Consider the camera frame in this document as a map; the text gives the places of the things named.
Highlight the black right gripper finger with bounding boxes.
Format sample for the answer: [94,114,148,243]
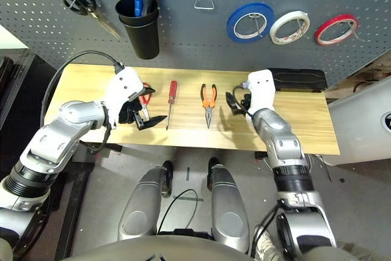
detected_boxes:
[225,90,243,117]

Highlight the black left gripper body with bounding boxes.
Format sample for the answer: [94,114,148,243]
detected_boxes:
[118,98,145,125]

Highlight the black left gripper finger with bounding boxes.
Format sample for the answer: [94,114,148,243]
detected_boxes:
[130,87,156,101]
[136,115,168,131]

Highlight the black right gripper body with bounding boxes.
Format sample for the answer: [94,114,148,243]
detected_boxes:
[240,92,254,116]

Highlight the red handled scissors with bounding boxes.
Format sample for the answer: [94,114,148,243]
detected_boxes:
[139,82,153,122]

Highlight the orange handled long-nose pliers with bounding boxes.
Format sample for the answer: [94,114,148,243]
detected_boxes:
[200,83,218,130]

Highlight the red handled screwdriver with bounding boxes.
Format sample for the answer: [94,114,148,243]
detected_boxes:
[166,80,178,131]

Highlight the grey metal pegboard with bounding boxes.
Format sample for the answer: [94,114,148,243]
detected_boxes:
[0,0,391,90]

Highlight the black plastic cup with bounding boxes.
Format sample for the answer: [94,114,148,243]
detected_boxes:
[118,13,160,61]
[115,0,159,26]

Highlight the black plastic tool case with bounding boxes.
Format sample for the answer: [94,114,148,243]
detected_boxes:
[268,67,327,94]

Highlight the blue tape roll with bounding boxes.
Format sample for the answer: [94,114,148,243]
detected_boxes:
[226,2,275,43]

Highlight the metal peg hook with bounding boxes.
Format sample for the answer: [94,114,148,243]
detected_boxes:
[292,18,309,39]
[344,20,362,42]
[247,12,267,38]

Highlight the silver robot left leg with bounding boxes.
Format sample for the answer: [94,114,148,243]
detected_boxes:
[117,160,174,242]

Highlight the silver robot leg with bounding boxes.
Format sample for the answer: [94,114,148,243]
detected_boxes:
[207,156,250,253]
[117,160,174,242]

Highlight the long grey floor tape strip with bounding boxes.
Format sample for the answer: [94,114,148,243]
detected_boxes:
[173,195,204,202]

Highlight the white tape roll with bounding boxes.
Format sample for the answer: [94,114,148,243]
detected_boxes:
[269,10,311,46]

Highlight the red tape roll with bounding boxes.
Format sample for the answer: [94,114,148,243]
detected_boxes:
[314,13,360,46]

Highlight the silver robot right leg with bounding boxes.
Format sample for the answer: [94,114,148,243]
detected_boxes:
[207,156,250,253]

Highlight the white rounded machine housing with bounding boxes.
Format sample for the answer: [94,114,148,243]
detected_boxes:
[323,76,391,166]

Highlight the black ribbed hard case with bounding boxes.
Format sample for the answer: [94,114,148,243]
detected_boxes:
[0,54,37,127]

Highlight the grey robot torso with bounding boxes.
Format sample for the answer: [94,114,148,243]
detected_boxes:
[62,235,260,261]

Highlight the white sneaker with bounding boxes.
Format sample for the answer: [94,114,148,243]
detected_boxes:
[255,227,283,261]

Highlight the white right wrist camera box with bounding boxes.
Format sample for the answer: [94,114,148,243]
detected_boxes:
[246,69,277,117]

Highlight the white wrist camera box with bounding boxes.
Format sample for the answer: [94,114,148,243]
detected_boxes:
[246,69,277,117]
[104,66,147,128]

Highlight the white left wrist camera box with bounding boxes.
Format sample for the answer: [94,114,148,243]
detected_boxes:
[104,66,147,128]

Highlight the short black left wrist cable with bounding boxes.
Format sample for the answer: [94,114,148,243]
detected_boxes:
[88,106,113,152]

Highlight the black left camera cable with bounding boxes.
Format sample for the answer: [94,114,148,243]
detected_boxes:
[40,50,125,129]

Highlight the thin black floor cable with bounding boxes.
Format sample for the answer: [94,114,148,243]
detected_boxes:
[157,189,199,234]

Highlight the black handled scissors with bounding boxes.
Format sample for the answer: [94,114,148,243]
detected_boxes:
[62,0,122,40]

